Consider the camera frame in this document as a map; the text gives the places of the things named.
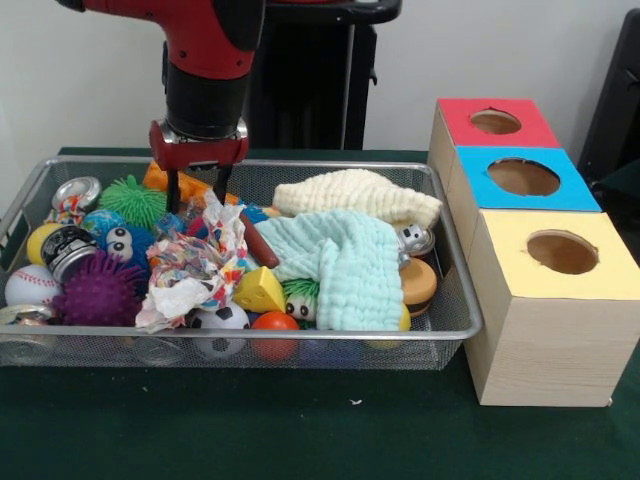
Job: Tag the cream waffle cloth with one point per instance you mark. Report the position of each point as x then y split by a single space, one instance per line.
350 195

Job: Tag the dark green table cloth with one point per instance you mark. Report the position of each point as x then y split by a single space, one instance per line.
300 425

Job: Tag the brown sausage toy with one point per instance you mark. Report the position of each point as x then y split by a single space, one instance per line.
260 242

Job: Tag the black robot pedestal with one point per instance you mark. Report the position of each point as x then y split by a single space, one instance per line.
320 75

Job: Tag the purple spiky ball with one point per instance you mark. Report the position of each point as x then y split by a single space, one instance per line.
100 295

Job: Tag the yellow cheese wedge toy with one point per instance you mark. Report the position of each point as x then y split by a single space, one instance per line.
260 290

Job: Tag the wooden box with three holes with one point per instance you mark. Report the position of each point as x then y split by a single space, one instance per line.
550 350

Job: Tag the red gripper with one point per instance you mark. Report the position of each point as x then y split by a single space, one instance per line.
200 152

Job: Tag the blue spiky toy with eyes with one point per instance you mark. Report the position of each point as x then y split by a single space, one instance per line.
125 242

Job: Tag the black metal stand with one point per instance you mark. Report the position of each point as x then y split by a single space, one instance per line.
615 125

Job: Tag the black and white soccer ball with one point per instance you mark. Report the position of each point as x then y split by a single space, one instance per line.
220 320

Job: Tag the green spiky ball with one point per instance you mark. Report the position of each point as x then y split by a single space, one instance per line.
130 197

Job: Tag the metal mesh bin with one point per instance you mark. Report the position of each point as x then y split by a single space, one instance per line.
425 345

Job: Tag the clear plastic packet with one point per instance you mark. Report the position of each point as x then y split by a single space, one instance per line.
172 222

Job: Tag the white baseball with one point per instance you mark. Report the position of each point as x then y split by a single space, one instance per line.
32 285

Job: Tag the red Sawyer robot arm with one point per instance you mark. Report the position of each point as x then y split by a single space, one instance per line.
205 65

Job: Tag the colourful polka dot cloth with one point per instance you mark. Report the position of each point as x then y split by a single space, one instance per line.
195 270

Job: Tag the mint green waffle cloth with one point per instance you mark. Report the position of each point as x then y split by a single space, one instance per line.
350 270

